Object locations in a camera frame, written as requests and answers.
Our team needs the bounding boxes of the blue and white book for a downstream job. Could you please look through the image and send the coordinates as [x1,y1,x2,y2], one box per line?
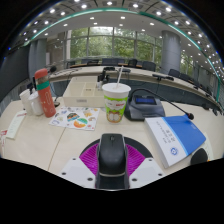
[143,114,207,169]

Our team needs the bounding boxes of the black desk microphone units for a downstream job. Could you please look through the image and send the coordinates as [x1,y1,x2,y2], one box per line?
[103,66,175,82]

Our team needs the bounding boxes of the long curved conference desk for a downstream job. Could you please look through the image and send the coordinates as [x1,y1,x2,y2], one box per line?
[49,65,223,111]

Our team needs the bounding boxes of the printed paper cup with straw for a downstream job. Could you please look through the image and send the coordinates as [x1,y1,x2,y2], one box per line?
[101,65,132,124]

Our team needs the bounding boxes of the white lidded mug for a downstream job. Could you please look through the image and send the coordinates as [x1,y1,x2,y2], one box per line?
[27,91,45,117]

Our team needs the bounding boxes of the black handheld microphone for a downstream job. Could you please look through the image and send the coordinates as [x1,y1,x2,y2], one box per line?
[189,147,210,166]

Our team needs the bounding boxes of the colourful sticker sheet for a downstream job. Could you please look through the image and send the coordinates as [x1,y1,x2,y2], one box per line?
[48,106,101,131]

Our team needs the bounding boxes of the red bottle with green band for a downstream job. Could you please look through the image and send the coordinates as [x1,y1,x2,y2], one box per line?
[34,68,57,118]

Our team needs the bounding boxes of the grey gooseneck microphone console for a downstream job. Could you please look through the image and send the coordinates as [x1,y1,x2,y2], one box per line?
[124,87,195,122]

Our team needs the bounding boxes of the ceiling lights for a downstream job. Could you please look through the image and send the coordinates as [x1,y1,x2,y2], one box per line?
[6,0,224,73]

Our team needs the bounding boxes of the dark office chairs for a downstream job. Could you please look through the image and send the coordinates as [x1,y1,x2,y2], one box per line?
[64,57,224,108]

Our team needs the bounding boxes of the black computer mouse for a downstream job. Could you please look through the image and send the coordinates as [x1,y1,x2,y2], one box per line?
[95,133,130,179]

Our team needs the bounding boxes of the white paper cup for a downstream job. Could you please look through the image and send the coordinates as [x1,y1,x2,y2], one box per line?
[19,88,34,116]

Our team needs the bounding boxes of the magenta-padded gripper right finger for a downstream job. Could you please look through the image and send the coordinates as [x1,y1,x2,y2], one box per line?
[124,143,166,190]

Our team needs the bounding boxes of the cream compartment box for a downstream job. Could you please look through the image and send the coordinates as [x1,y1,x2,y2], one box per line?
[62,76,109,108]

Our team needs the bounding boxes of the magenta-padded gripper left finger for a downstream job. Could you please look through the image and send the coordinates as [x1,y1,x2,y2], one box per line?
[59,143,101,190]

